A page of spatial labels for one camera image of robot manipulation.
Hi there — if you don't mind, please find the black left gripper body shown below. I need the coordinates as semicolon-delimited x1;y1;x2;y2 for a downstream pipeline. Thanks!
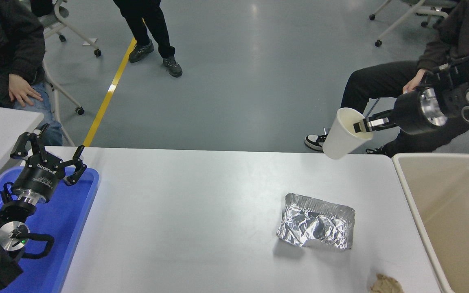
12;156;66;203

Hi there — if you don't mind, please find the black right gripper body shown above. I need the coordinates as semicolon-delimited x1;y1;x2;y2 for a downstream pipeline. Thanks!
392;90;427;135

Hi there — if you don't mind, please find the white paper cup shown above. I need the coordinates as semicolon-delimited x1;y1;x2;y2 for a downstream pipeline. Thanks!
322;107;374;160

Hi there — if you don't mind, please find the silver foil tray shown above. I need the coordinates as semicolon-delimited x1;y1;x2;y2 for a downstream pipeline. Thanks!
276;192;356;250

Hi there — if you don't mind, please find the tan paper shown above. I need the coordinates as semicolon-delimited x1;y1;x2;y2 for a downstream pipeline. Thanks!
370;273;404;293

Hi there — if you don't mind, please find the person's right hand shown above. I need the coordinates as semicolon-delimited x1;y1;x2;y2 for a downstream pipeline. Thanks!
403;69;427;94

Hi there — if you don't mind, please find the person's left hand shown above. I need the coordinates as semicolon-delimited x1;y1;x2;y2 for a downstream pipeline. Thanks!
9;73;44;107

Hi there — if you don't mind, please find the seated person with badge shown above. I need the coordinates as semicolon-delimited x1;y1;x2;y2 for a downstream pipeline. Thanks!
305;0;469;158

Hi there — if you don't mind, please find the white office chair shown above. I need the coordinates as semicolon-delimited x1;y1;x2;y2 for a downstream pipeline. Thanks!
369;0;459;47
35;0;102;57
42;61;85;147

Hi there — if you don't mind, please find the blue plastic tray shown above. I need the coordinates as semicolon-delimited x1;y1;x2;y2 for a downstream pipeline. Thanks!
0;166;99;293

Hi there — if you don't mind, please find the large pale bin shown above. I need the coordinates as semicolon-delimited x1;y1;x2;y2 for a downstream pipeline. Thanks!
392;153;469;293

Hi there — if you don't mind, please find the black garment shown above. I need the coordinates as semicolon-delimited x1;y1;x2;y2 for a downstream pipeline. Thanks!
30;0;54;17

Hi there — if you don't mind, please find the standing person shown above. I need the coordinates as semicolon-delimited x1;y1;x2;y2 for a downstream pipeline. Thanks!
113;0;183;78

